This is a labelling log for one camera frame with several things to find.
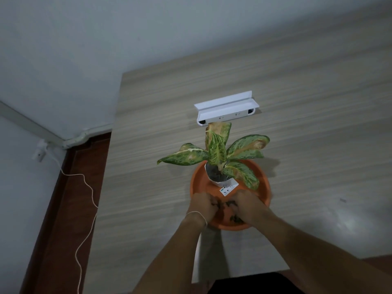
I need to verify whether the person's left hand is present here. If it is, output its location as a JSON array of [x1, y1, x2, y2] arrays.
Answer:
[[187, 192, 221, 225]]

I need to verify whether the person's right hand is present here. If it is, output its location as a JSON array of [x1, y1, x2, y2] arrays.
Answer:
[[227, 189, 269, 225]]

